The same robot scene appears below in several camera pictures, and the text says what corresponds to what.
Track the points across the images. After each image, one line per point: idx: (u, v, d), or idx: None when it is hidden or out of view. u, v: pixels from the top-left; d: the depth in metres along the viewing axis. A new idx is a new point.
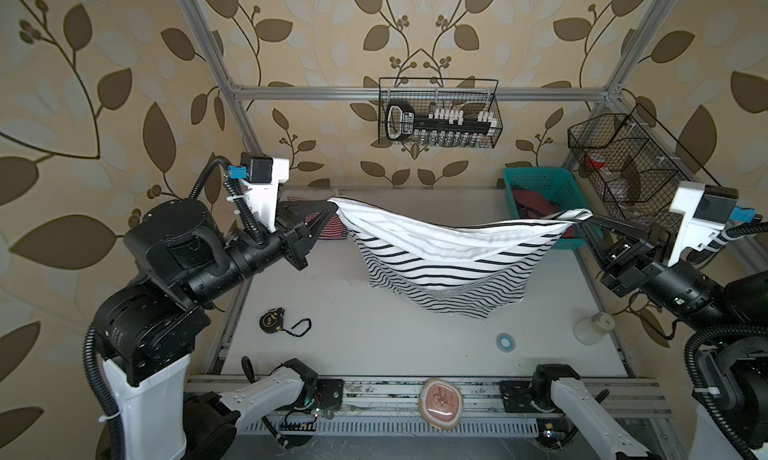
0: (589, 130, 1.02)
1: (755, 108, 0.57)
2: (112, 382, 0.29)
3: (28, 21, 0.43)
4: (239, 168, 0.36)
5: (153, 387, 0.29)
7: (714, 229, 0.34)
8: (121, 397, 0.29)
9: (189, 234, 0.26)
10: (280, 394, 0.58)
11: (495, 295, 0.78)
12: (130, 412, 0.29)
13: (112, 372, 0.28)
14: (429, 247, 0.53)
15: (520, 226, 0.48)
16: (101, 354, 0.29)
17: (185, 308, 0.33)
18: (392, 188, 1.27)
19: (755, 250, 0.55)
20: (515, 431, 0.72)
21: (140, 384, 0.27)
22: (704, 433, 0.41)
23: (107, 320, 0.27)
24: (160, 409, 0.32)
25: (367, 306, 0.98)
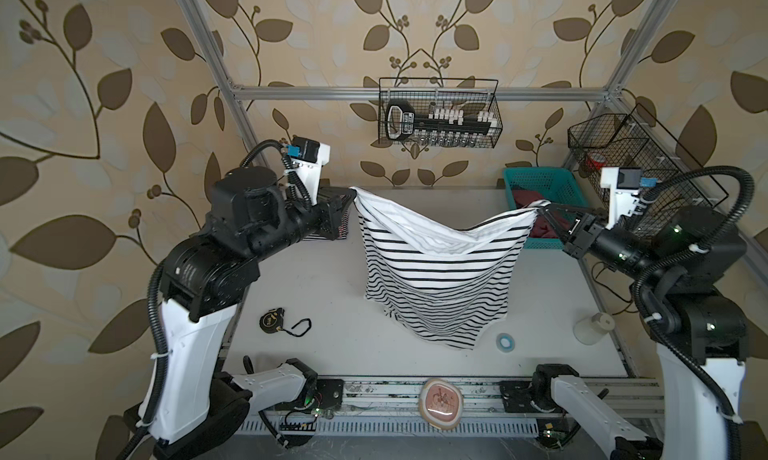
0: (589, 130, 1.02)
1: (755, 107, 0.57)
2: (169, 321, 0.31)
3: (28, 21, 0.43)
4: (294, 148, 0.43)
5: (202, 338, 0.32)
7: (632, 194, 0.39)
8: (176, 340, 0.31)
9: (265, 188, 0.33)
10: (283, 388, 0.58)
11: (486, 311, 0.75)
12: (177, 359, 0.32)
13: (175, 312, 0.31)
14: (422, 241, 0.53)
15: (501, 220, 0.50)
16: (164, 295, 0.31)
17: (246, 255, 0.36)
18: (392, 188, 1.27)
19: (756, 250, 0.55)
20: (515, 431, 0.72)
21: (199, 321, 0.31)
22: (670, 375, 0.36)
23: (177, 261, 0.31)
24: (202, 366, 0.35)
25: (366, 308, 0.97)
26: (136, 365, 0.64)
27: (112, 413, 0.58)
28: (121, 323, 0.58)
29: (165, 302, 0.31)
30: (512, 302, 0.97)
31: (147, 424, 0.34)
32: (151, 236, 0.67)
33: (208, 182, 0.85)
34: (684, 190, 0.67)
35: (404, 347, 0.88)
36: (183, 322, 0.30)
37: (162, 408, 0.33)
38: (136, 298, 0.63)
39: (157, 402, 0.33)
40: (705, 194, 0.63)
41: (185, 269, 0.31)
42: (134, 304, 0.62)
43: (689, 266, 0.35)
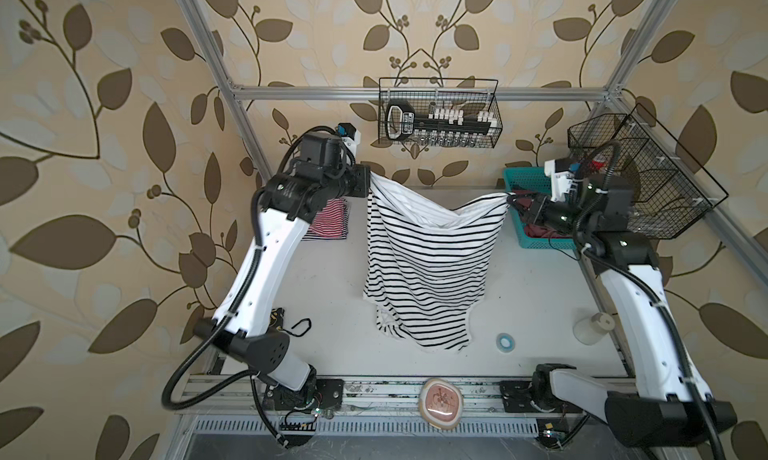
0: (589, 130, 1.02)
1: (755, 107, 0.57)
2: (268, 222, 0.42)
3: (29, 21, 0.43)
4: (343, 129, 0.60)
5: (292, 239, 0.43)
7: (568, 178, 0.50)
8: (273, 233, 0.42)
9: (337, 143, 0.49)
10: (297, 368, 0.61)
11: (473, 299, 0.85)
12: (275, 248, 0.41)
13: (274, 215, 0.42)
14: (420, 217, 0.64)
15: (485, 204, 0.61)
16: (262, 206, 0.43)
17: (324, 186, 0.47)
18: (393, 188, 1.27)
19: (756, 250, 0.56)
20: (515, 431, 0.72)
21: (295, 221, 0.42)
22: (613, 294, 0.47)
23: (279, 181, 0.44)
24: (280, 268, 0.44)
25: (366, 308, 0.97)
26: (136, 364, 0.64)
27: (112, 413, 0.58)
28: (122, 323, 0.58)
29: (262, 212, 0.43)
30: (512, 303, 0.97)
31: (232, 315, 0.40)
32: (152, 236, 0.67)
33: (208, 182, 0.85)
34: (684, 190, 0.67)
35: (404, 348, 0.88)
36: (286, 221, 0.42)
37: (246, 295, 0.40)
38: (136, 298, 0.63)
39: (246, 288, 0.41)
40: (706, 194, 0.63)
41: (286, 188, 0.43)
42: (135, 304, 0.63)
43: (601, 208, 0.50)
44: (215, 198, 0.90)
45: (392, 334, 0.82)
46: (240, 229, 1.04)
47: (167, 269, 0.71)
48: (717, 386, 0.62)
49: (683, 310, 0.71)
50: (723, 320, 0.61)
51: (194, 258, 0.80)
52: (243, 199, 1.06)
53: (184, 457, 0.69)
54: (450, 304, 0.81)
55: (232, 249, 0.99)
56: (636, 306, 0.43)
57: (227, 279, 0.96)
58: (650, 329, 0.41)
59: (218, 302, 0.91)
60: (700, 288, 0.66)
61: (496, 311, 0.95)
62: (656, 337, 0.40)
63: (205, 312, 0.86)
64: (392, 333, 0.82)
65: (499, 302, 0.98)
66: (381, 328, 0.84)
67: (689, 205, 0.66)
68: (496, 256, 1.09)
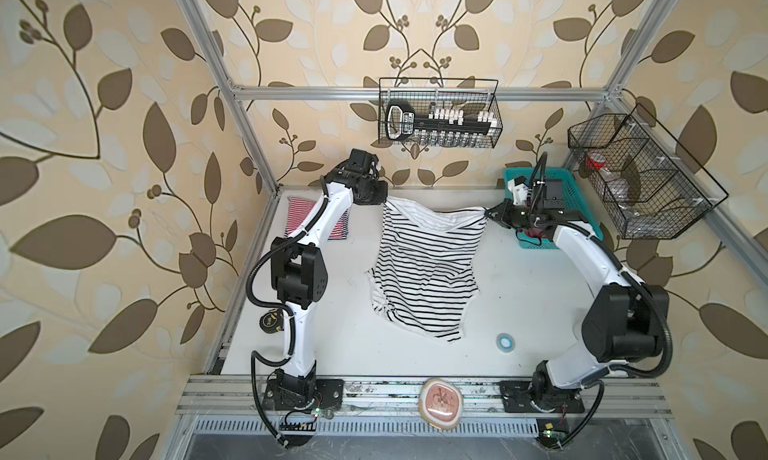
0: (589, 130, 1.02)
1: (755, 108, 0.57)
2: (334, 190, 0.63)
3: (29, 21, 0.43)
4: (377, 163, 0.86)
5: (343, 201, 0.64)
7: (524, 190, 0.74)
8: (336, 194, 0.63)
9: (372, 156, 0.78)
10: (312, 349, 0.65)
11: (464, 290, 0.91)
12: (336, 202, 0.62)
13: (335, 184, 0.65)
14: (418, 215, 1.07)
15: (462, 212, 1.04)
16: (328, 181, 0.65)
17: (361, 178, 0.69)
18: (393, 188, 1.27)
19: (756, 250, 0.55)
20: (516, 431, 0.72)
21: (346, 191, 0.64)
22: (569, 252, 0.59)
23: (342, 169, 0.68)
24: (333, 219, 0.62)
25: (366, 306, 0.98)
26: (136, 364, 0.64)
27: (112, 413, 0.58)
28: (121, 324, 0.58)
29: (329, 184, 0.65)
30: (512, 303, 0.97)
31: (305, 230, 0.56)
32: (152, 236, 0.67)
33: (208, 182, 0.85)
34: (684, 190, 0.67)
35: (405, 347, 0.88)
36: (340, 188, 0.64)
37: (315, 226, 0.57)
38: (136, 298, 0.63)
39: (314, 224, 0.57)
40: (706, 194, 0.63)
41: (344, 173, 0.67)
42: (135, 304, 0.63)
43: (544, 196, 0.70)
44: (216, 197, 0.91)
45: (385, 316, 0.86)
46: (240, 229, 1.04)
47: (167, 269, 0.71)
48: (717, 385, 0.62)
49: (683, 310, 0.71)
50: (724, 320, 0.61)
51: (194, 258, 0.80)
52: (243, 199, 1.06)
53: (184, 457, 0.69)
54: (442, 288, 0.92)
55: (233, 249, 1.00)
56: (577, 236, 0.58)
57: (227, 278, 0.95)
58: (591, 254, 0.54)
59: (218, 302, 0.91)
60: (700, 288, 0.66)
61: (497, 311, 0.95)
62: (596, 257, 0.53)
63: (206, 312, 0.86)
64: (384, 315, 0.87)
65: (499, 302, 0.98)
66: (377, 310, 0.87)
67: (689, 205, 0.66)
68: (496, 256, 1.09)
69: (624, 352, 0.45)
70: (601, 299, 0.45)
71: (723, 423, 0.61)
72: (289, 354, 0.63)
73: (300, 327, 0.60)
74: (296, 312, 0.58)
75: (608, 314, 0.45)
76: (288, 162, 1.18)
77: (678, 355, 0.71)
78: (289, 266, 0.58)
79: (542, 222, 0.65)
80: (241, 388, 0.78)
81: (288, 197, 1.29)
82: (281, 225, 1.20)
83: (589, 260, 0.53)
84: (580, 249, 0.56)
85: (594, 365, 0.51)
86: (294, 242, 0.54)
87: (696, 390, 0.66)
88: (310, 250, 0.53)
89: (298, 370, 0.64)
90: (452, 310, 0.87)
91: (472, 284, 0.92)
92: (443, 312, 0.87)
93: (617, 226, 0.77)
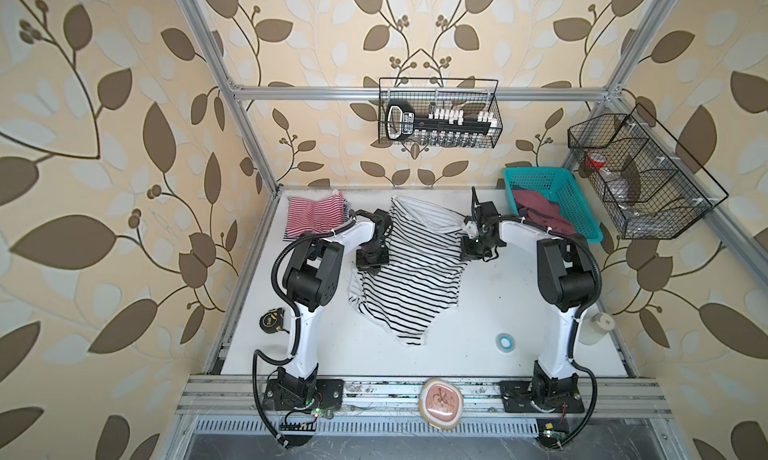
0: (589, 130, 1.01)
1: (755, 107, 0.57)
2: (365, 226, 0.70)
3: (29, 21, 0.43)
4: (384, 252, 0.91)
5: (367, 229, 0.72)
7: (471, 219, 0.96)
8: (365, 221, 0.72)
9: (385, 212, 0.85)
10: (315, 351, 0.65)
11: (442, 300, 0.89)
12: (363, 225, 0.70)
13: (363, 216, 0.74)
14: (422, 222, 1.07)
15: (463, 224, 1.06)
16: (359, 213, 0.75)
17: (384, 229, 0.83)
18: (405, 189, 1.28)
19: (757, 251, 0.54)
20: (516, 431, 0.72)
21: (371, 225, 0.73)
22: (514, 237, 0.72)
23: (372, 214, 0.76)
24: (355, 239, 0.67)
25: (342, 293, 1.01)
26: (136, 364, 0.64)
27: (112, 413, 0.58)
28: (121, 324, 0.58)
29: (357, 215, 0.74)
30: (512, 302, 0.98)
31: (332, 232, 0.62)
32: (152, 237, 0.67)
33: (208, 182, 0.85)
34: (685, 189, 0.67)
35: (369, 345, 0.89)
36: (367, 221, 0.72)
37: (341, 235, 0.62)
38: (135, 298, 0.63)
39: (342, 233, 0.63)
40: (706, 194, 0.63)
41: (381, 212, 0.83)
42: (135, 304, 0.63)
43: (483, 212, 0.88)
44: (216, 196, 0.91)
45: (356, 307, 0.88)
46: (240, 229, 1.04)
47: (167, 269, 0.71)
48: (718, 385, 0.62)
49: (683, 309, 0.71)
50: (723, 320, 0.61)
51: (194, 258, 0.80)
52: (243, 200, 1.06)
53: (184, 457, 0.69)
54: (423, 291, 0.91)
55: (233, 249, 1.00)
56: (513, 225, 0.73)
57: (227, 278, 0.95)
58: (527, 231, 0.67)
59: (218, 302, 0.91)
60: (699, 288, 0.66)
61: (497, 312, 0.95)
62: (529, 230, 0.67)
63: (206, 312, 0.86)
64: (356, 308, 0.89)
65: (499, 304, 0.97)
66: (351, 299, 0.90)
67: (689, 205, 0.66)
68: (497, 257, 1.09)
69: (574, 292, 0.55)
70: (540, 256, 0.59)
71: (723, 422, 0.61)
72: (291, 354, 0.63)
73: (305, 328, 0.60)
74: (304, 313, 0.58)
75: (550, 265, 0.56)
76: (288, 162, 1.18)
77: (678, 355, 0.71)
78: (306, 264, 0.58)
79: (489, 227, 0.79)
80: (241, 388, 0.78)
81: (288, 197, 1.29)
82: (281, 225, 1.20)
83: (526, 235, 0.67)
84: (517, 232, 0.70)
85: (564, 323, 0.58)
86: (320, 241, 0.59)
87: (696, 391, 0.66)
88: (334, 247, 0.56)
89: (298, 370, 0.64)
90: (419, 316, 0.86)
91: (452, 297, 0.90)
92: (409, 316, 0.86)
93: (617, 226, 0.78)
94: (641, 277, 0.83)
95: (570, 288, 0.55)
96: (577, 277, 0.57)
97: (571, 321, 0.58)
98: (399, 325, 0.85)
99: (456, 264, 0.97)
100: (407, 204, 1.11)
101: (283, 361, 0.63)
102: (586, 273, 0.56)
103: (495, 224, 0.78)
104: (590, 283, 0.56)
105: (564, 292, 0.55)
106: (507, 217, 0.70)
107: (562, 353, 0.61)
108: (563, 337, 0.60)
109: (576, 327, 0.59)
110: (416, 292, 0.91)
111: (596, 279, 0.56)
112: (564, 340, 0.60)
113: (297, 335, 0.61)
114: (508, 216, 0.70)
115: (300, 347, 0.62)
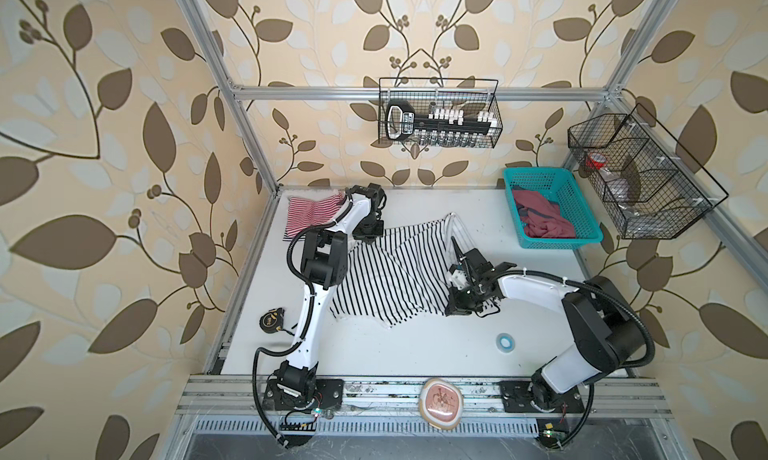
0: (589, 130, 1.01)
1: (755, 107, 0.57)
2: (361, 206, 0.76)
3: (29, 21, 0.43)
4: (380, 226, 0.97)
5: (364, 205, 0.78)
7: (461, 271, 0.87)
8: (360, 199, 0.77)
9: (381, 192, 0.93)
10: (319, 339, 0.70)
11: (385, 309, 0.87)
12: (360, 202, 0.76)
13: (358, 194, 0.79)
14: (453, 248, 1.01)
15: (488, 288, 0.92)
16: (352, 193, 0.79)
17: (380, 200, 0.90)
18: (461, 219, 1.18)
19: (756, 250, 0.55)
20: (516, 431, 0.72)
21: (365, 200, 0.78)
22: (525, 294, 0.60)
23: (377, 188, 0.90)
24: (356, 219, 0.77)
25: None
26: (136, 364, 0.64)
27: (112, 413, 0.58)
28: (121, 324, 0.58)
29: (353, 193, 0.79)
30: (513, 302, 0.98)
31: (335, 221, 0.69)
32: (152, 236, 0.67)
33: (208, 182, 0.85)
34: (684, 189, 0.67)
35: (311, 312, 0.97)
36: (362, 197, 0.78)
37: (342, 221, 0.69)
38: (136, 298, 0.63)
39: (342, 218, 0.70)
40: (706, 194, 0.63)
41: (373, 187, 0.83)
42: (135, 304, 0.63)
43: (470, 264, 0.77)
44: (216, 196, 0.91)
45: None
46: (240, 229, 1.04)
47: (167, 269, 0.71)
48: (718, 385, 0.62)
49: (682, 309, 0.72)
50: (723, 320, 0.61)
51: (194, 258, 0.80)
52: (243, 200, 1.06)
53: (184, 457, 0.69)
54: (392, 287, 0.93)
55: (233, 249, 1.00)
56: (518, 279, 0.63)
57: (227, 278, 0.95)
58: (539, 287, 0.57)
59: (218, 302, 0.91)
60: (700, 288, 0.66)
61: (498, 310, 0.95)
62: (541, 286, 0.57)
63: (206, 312, 0.86)
64: None
65: (503, 301, 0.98)
66: None
67: (689, 205, 0.66)
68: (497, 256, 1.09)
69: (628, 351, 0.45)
70: (573, 318, 0.48)
71: (723, 422, 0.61)
72: (300, 339, 0.66)
73: (317, 307, 0.66)
74: (317, 292, 0.66)
75: (590, 324, 0.46)
76: (288, 162, 1.18)
77: (678, 355, 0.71)
78: (318, 252, 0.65)
79: (486, 283, 0.69)
80: (241, 388, 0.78)
81: (288, 197, 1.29)
82: (281, 225, 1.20)
83: (538, 289, 0.57)
84: (523, 286, 0.60)
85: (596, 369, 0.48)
86: (326, 231, 0.67)
87: (696, 391, 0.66)
88: (339, 237, 0.64)
89: (303, 360, 0.66)
90: (356, 300, 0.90)
91: (396, 317, 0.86)
92: (353, 291, 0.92)
93: (617, 226, 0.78)
94: (641, 277, 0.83)
95: (623, 347, 0.45)
96: (625, 331, 0.47)
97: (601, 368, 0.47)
98: (340, 297, 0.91)
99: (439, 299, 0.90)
100: (454, 229, 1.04)
101: (288, 349, 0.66)
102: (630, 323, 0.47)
103: (494, 282, 0.67)
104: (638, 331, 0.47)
105: (620, 356, 0.45)
106: (505, 271, 0.68)
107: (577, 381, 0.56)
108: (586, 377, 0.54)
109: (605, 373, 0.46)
110: (383, 282, 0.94)
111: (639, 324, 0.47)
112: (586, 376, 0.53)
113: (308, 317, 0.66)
114: (506, 271, 0.68)
115: (310, 330, 0.66)
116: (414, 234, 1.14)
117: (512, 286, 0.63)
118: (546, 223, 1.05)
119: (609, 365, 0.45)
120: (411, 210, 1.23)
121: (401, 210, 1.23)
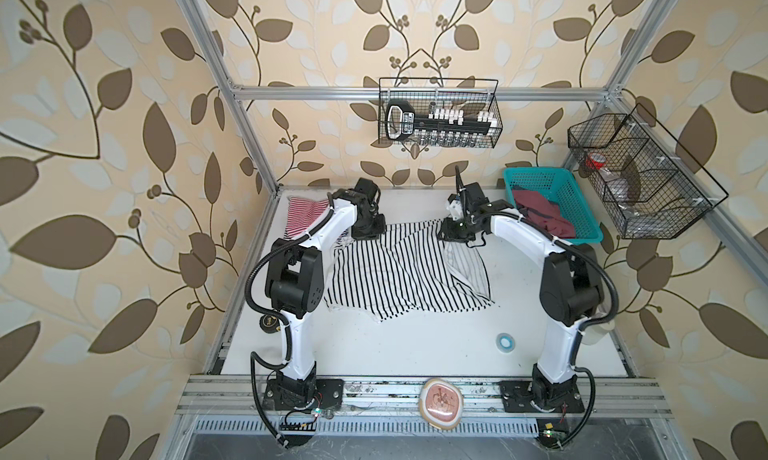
0: (589, 130, 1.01)
1: (755, 107, 0.57)
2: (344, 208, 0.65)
3: (29, 21, 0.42)
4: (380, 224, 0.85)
5: (347, 216, 0.65)
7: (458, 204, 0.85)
8: (344, 207, 0.65)
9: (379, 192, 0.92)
10: (311, 351, 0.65)
11: (378, 303, 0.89)
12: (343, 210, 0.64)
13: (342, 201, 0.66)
14: (454, 251, 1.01)
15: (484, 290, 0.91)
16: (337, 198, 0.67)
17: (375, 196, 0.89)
18: None
19: (758, 251, 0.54)
20: (516, 431, 0.72)
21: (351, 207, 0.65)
22: (511, 235, 0.64)
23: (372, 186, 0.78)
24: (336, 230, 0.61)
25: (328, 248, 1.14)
26: (136, 364, 0.64)
27: (112, 413, 0.58)
28: (121, 324, 0.58)
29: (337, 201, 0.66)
30: (512, 302, 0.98)
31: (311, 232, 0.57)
32: (152, 237, 0.67)
33: (208, 182, 0.85)
34: (685, 189, 0.67)
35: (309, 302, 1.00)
36: (346, 206, 0.65)
37: (318, 233, 0.57)
38: (136, 298, 0.63)
39: (317, 229, 0.58)
40: (706, 194, 0.63)
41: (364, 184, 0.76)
42: (135, 304, 0.63)
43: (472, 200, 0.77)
44: (216, 196, 0.91)
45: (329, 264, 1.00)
46: (240, 229, 1.04)
47: (167, 269, 0.71)
48: (718, 385, 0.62)
49: (682, 309, 0.72)
50: (723, 320, 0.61)
51: (194, 258, 0.80)
52: (243, 200, 1.06)
53: (184, 457, 0.69)
54: (388, 282, 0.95)
55: (233, 249, 1.00)
56: (510, 223, 0.64)
57: (227, 278, 0.95)
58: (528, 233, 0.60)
59: (218, 302, 0.91)
60: (700, 288, 0.66)
61: (499, 311, 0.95)
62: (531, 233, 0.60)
63: (205, 312, 0.86)
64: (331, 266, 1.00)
65: (503, 301, 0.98)
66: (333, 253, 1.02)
67: (689, 205, 0.66)
68: (497, 256, 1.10)
69: (581, 309, 0.51)
70: (548, 272, 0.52)
71: (723, 422, 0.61)
72: (286, 359, 0.62)
73: (296, 335, 0.58)
74: (292, 320, 0.56)
75: (562, 283, 0.50)
76: (288, 162, 1.18)
77: (678, 355, 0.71)
78: (286, 271, 0.57)
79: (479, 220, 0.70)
80: (241, 388, 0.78)
81: (288, 196, 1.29)
82: (281, 225, 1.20)
83: (526, 241, 0.60)
84: (515, 232, 0.62)
85: (569, 334, 0.54)
86: (296, 246, 0.54)
87: (696, 390, 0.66)
88: (310, 254, 0.52)
89: (296, 372, 0.63)
90: (351, 292, 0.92)
91: (387, 312, 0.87)
92: (349, 282, 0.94)
93: (617, 226, 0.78)
94: (641, 277, 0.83)
95: (577, 305, 0.52)
96: (584, 291, 0.53)
97: (575, 333, 0.53)
98: (335, 288, 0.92)
99: (434, 296, 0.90)
100: None
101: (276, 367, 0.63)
102: (592, 286, 0.54)
103: (485, 217, 0.70)
104: (596, 296, 0.53)
105: (571, 312, 0.51)
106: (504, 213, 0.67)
107: (564, 361, 0.59)
108: (565, 348, 0.57)
109: (579, 339, 0.56)
110: (380, 276, 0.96)
111: (601, 291, 0.52)
112: (567, 349, 0.57)
113: (289, 341, 0.59)
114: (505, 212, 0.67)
115: (294, 353, 0.61)
116: (414, 234, 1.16)
117: (503, 224, 0.65)
118: (546, 223, 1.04)
119: (561, 316, 0.53)
120: (413, 210, 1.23)
121: (402, 209, 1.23)
